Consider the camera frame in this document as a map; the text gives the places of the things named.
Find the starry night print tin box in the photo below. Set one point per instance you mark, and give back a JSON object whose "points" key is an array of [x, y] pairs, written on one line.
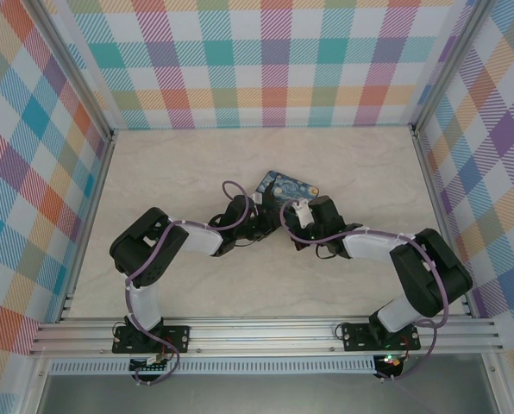
{"points": [[289, 186]]}

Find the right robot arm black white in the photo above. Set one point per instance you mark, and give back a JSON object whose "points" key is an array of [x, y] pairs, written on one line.
{"points": [[429, 276]]}

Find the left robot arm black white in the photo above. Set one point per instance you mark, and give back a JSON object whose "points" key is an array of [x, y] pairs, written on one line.
{"points": [[149, 246]]}

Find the black controller board lit LEDs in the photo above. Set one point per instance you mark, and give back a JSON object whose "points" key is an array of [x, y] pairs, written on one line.
{"points": [[390, 364]]}

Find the black controller board white connector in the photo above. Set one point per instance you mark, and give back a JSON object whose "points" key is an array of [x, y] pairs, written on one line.
{"points": [[149, 364]]}

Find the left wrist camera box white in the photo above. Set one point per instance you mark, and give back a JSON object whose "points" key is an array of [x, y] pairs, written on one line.
{"points": [[255, 197]]}

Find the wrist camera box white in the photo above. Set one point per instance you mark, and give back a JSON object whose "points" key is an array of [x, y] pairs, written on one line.
{"points": [[255, 197], [302, 211]]}

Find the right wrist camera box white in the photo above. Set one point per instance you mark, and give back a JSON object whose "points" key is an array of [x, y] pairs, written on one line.
{"points": [[302, 211]]}

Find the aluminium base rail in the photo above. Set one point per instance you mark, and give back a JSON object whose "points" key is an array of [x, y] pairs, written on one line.
{"points": [[261, 334]]}

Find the aluminium frame side rail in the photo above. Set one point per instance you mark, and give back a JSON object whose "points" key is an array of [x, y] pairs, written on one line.
{"points": [[440, 215], [88, 228]]}

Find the aluminium frame post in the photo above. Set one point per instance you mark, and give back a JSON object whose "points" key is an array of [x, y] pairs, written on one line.
{"points": [[35, 388], [73, 73], [494, 388], [449, 69]]}

